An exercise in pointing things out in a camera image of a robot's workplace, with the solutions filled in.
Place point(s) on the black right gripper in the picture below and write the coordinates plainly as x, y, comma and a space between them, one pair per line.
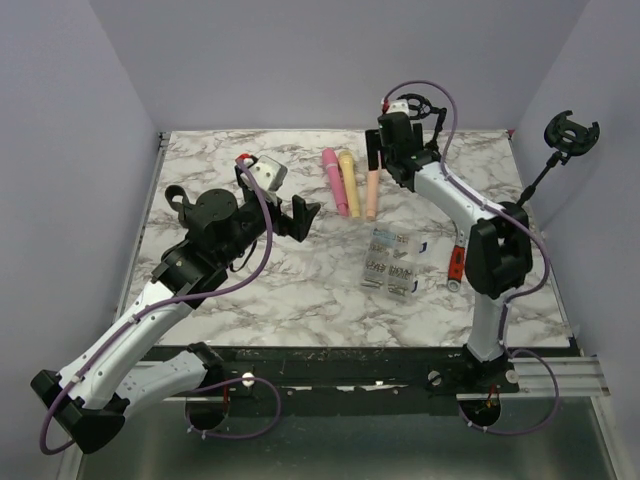
373, 142

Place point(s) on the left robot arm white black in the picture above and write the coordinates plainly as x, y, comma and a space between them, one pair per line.
93, 396

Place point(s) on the beige pink toy microphone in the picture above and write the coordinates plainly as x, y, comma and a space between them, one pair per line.
372, 195

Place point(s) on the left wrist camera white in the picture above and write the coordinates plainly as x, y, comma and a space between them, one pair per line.
268, 174

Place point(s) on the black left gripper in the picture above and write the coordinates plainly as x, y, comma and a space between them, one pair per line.
298, 226

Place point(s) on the black tripod stand shock mount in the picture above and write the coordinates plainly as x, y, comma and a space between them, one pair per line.
421, 108

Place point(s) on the orange handled adjustable wrench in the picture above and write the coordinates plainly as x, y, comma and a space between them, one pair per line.
457, 262

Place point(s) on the yellow toy microphone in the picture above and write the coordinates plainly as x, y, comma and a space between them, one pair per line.
347, 165

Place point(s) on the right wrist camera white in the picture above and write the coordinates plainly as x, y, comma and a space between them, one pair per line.
395, 106

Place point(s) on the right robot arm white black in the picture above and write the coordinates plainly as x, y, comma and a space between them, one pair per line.
498, 249

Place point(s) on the black stand with shock mount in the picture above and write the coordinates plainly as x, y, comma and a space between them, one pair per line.
567, 139

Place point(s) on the black round-base microphone stand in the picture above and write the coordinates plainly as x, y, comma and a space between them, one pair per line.
179, 202

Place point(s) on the clear plastic screw box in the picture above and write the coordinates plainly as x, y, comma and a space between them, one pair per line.
390, 262

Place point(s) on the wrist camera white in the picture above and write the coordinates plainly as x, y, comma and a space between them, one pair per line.
268, 174
395, 106

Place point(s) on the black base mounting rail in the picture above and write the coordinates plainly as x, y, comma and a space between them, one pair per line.
328, 381

